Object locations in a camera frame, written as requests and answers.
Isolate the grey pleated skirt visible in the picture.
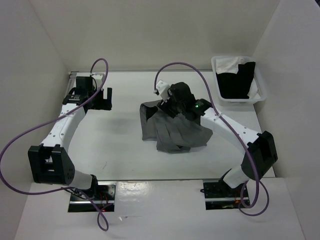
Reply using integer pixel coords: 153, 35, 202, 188
139, 100, 213, 154

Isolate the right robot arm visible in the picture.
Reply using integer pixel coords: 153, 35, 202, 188
155, 80, 278, 197

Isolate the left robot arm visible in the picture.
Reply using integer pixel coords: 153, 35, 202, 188
28, 73, 112, 200

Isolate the white plastic basket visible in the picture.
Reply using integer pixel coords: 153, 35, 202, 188
211, 55, 268, 105

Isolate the black skirt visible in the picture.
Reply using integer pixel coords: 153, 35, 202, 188
216, 61, 256, 99

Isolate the white skirt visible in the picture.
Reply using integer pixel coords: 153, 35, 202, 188
215, 57, 260, 99

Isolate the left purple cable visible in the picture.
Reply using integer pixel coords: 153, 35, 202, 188
0, 58, 113, 231

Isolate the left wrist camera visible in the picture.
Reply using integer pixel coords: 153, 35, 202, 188
89, 72, 105, 90

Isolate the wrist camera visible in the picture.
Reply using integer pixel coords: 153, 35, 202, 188
89, 72, 105, 90
153, 80, 170, 102

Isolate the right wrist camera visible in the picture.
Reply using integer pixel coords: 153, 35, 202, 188
153, 80, 170, 102

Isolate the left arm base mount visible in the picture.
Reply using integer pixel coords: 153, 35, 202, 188
68, 181, 117, 213

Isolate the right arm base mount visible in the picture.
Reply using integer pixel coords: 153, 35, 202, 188
200, 179, 243, 211

